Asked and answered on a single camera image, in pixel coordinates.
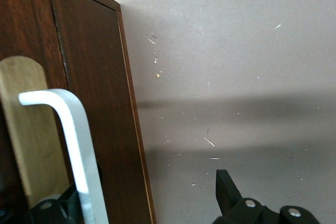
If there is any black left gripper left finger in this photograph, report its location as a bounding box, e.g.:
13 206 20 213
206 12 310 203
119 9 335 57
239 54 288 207
0 183 85 224

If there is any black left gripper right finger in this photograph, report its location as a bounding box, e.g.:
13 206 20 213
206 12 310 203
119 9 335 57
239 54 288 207
212 169 320 224

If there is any wooden drawer with brown front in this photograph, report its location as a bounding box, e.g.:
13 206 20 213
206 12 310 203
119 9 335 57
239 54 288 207
0 0 77 224

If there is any dark brown wooden board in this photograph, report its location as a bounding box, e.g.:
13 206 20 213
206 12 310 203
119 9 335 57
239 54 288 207
41 0 158 224

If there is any light wooden handle backing plate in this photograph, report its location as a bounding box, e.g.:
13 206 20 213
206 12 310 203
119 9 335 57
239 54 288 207
0 55 73 206

